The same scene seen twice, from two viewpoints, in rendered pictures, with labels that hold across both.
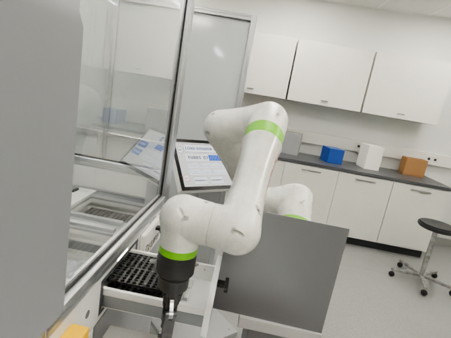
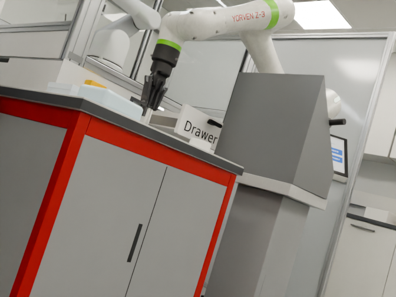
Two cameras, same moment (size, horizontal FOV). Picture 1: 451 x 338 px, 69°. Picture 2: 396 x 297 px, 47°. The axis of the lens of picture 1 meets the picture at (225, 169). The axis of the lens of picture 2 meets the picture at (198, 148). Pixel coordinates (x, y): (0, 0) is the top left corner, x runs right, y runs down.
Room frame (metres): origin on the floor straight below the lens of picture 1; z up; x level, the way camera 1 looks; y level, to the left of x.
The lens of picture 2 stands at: (-0.38, -1.11, 0.63)
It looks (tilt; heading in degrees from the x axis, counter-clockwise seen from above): 6 degrees up; 40
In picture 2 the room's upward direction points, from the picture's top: 18 degrees clockwise
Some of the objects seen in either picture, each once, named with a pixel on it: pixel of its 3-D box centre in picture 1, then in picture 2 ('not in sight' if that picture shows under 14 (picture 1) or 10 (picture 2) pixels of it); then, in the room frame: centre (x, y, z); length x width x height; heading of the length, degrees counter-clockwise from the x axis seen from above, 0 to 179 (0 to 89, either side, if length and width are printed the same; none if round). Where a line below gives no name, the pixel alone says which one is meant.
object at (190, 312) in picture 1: (147, 280); (166, 125); (0.95, 0.18, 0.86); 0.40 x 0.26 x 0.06; 87
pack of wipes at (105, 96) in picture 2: not in sight; (111, 104); (0.33, -0.21, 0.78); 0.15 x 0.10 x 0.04; 10
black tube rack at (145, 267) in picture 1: (151, 279); not in sight; (0.95, 0.17, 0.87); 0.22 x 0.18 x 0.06; 87
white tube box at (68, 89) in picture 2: not in sight; (70, 97); (0.35, -0.01, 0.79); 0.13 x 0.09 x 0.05; 87
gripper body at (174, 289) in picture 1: (172, 289); (158, 76); (0.72, 0.08, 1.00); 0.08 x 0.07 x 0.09; 12
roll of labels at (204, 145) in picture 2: not in sight; (198, 147); (0.74, -0.19, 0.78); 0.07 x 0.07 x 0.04
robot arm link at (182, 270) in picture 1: (174, 261); (164, 56); (0.72, 0.08, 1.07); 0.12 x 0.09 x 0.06; 102
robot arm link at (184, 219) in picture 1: (185, 224); (175, 30); (0.72, 0.07, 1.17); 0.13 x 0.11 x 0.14; 81
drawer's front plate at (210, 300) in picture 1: (213, 291); (205, 130); (0.94, -0.03, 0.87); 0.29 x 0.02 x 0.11; 177
